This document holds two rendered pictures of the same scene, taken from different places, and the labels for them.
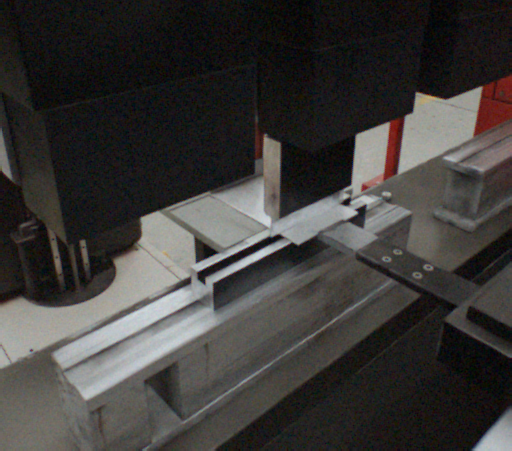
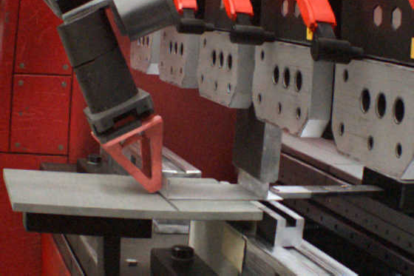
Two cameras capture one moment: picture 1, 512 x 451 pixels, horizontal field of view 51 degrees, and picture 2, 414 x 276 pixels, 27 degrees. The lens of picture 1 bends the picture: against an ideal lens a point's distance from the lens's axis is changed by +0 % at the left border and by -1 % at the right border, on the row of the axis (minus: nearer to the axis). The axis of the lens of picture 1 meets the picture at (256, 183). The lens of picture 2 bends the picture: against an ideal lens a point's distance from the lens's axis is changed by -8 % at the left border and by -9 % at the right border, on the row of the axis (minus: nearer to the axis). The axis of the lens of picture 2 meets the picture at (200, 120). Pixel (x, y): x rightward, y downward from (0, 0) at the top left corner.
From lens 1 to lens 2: 0.91 m
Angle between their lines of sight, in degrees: 64
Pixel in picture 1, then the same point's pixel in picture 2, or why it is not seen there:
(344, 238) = (292, 190)
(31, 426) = not seen: outside the picture
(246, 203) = (202, 195)
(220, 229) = (233, 207)
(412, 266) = (338, 188)
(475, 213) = not seen: hidden behind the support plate
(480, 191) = not seen: hidden behind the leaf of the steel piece
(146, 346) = (321, 260)
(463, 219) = (184, 225)
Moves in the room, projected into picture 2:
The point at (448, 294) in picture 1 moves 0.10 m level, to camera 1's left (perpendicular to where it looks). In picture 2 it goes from (370, 189) to (347, 203)
